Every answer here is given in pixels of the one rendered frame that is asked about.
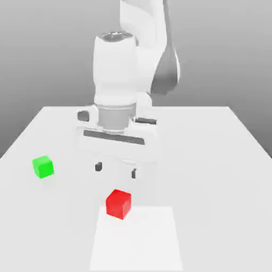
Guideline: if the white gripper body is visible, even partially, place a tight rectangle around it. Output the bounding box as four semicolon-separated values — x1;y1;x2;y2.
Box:
73;126;159;165

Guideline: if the small red cube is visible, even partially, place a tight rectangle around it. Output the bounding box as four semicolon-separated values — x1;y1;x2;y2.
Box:
105;188;132;220

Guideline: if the small green cube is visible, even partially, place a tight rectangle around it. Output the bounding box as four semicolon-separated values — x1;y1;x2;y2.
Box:
31;155;55;180

